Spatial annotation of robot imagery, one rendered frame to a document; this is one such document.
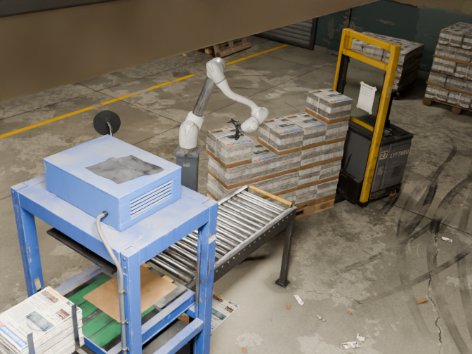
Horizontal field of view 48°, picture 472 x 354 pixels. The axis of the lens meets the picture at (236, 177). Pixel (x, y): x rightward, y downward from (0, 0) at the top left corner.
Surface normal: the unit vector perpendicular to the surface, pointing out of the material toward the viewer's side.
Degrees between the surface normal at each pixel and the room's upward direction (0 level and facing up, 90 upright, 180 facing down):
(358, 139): 90
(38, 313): 2
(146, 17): 90
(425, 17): 90
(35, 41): 90
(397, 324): 0
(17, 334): 1
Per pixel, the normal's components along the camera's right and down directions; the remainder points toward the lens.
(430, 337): 0.07, -0.87
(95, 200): -0.60, 0.35
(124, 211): 0.80, 0.33
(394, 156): 0.54, 0.43
